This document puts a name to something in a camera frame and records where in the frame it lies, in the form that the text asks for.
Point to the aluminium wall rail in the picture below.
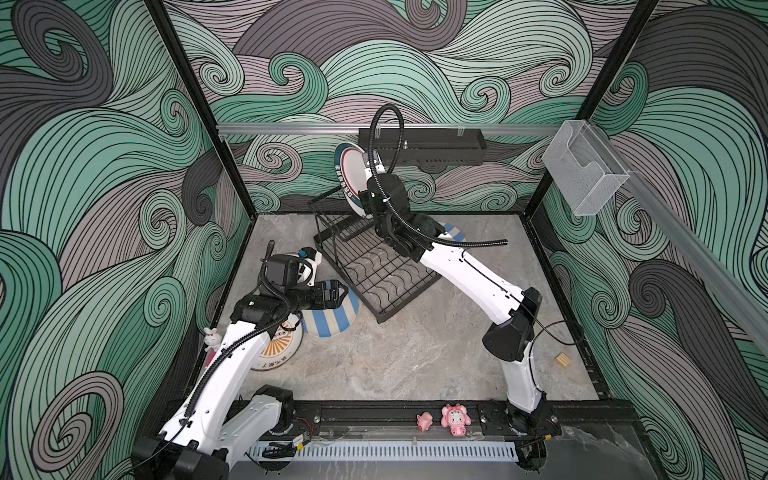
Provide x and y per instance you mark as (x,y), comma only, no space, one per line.
(303,128)

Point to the small wooden block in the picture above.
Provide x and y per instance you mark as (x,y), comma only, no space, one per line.
(563,360)

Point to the large pink pig toy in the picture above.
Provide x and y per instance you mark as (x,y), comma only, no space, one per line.
(456,419)

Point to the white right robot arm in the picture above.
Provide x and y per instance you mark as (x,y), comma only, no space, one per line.
(511,310)

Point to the black wire dish rack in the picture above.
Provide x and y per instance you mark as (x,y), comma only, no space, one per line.
(383,280)

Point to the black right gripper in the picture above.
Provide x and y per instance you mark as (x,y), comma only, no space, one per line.
(372,193)

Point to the blue white striped plate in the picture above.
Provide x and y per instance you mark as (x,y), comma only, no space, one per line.
(454,232)
(331,322)

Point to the green red rimmed white plate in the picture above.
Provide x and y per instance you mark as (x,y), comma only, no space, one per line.
(350,163)

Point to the orange sunburst plate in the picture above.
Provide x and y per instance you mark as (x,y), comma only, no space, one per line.
(281,349)

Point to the small pink pig toy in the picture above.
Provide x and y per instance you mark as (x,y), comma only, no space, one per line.
(424,421)

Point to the clear plastic wall holder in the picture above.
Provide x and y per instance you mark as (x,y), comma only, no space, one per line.
(585,166)

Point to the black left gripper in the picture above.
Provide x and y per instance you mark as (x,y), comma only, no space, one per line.
(333,299)

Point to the white slotted cable duct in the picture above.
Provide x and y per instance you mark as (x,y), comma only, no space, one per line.
(402,451)

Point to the black wall shelf tray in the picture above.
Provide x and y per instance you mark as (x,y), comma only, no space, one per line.
(430,148)

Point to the black frame post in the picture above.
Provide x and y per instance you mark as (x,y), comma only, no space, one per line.
(174,47)

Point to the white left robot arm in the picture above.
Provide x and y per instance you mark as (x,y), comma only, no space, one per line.
(202,440)

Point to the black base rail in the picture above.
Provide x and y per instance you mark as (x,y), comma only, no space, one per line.
(491,417)

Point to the white rabbit figurine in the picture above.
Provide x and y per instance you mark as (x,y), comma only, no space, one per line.
(212,340)

